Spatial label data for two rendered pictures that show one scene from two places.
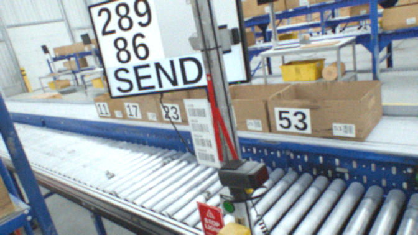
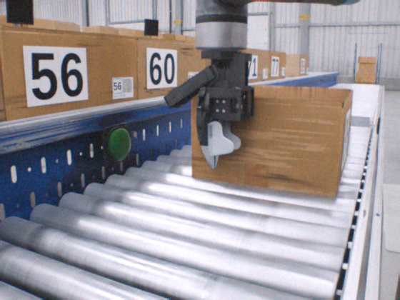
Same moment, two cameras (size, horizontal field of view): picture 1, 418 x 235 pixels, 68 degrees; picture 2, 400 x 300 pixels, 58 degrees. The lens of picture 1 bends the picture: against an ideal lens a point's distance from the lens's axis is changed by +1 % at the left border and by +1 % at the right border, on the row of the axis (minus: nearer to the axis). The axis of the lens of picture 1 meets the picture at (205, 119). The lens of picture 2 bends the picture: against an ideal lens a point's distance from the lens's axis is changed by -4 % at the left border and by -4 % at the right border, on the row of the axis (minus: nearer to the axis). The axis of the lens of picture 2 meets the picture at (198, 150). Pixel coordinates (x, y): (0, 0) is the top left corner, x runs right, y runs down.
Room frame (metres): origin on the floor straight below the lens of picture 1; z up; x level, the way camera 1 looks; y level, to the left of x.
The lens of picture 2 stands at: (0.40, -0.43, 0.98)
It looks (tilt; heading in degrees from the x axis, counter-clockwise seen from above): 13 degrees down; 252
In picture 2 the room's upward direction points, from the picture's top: straight up
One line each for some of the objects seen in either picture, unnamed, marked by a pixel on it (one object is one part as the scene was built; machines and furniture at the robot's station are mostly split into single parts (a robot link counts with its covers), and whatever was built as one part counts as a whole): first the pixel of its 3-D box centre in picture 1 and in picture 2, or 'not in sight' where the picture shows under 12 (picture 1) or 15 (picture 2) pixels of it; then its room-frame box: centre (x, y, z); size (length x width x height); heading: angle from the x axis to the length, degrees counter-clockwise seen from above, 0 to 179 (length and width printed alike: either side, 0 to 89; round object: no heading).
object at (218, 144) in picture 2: not in sight; (218, 146); (0.16, -1.04, 0.84); 0.06 x 0.03 x 0.09; 135
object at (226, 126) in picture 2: not in sight; (225, 143); (0.14, -1.06, 0.84); 0.06 x 0.03 x 0.09; 135
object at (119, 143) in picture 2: not in sight; (121, 144); (0.32, -1.22, 0.81); 0.07 x 0.01 x 0.07; 45
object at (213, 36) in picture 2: not in sight; (221, 38); (0.15, -1.05, 1.02); 0.10 x 0.09 x 0.05; 45
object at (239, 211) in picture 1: (231, 203); not in sight; (0.74, -0.02, 0.95); 0.07 x 0.03 x 0.07; 45
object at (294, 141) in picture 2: not in sight; (283, 127); (-0.05, -1.18, 0.83); 0.39 x 0.29 x 0.17; 47
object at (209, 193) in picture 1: (214, 191); not in sight; (1.22, 0.03, 0.72); 0.52 x 0.05 x 0.05; 135
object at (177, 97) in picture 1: (195, 105); not in sight; (1.87, 0.04, 0.96); 0.39 x 0.29 x 0.17; 45
